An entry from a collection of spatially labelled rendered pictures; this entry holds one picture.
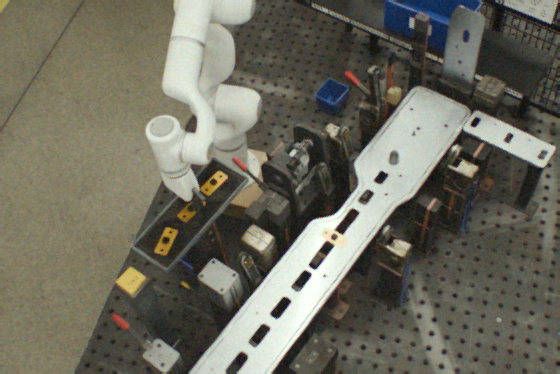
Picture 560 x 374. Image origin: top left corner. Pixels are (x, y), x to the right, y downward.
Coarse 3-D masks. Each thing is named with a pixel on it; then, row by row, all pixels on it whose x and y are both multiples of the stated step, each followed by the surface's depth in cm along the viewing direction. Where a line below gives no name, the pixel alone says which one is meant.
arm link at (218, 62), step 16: (176, 0) 189; (208, 32) 196; (224, 32) 199; (208, 48) 198; (224, 48) 199; (208, 64) 203; (224, 64) 203; (208, 80) 208; (208, 96) 215; (192, 112) 221
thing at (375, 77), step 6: (372, 66) 216; (372, 72) 215; (378, 72) 215; (384, 72) 214; (372, 78) 216; (378, 78) 219; (372, 84) 218; (378, 84) 221; (372, 90) 220; (378, 90) 223; (372, 96) 223; (378, 96) 225; (372, 102) 225; (378, 108) 226
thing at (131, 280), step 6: (126, 270) 190; (132, 270) 190; (126, 276) 189; (132, 276) 189; (138, 276) 189; (144, 276) 189; (120, 282) 188; (126, 282) 188; (132, 282) 188; (138, 282) 188; (126, 288) 187; (132, 288) 187; (132, 294) 187
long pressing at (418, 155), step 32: (416, 96) 235; (384, 128) 229; (416, 128) 228; (448, 128) 227; (384, 160) 222; (416, 160) 221; (384, 192) 215; (416, 192) 215; (320, 224) 211; (352, 224) 210; (288, 256) 206; (352, 256) 204; (288, 288) 200; (320, 288) 199; (256, 320) 196; (288, 320) 195; (224, 352) 191; (256, 352) 191; (288, 352) 191
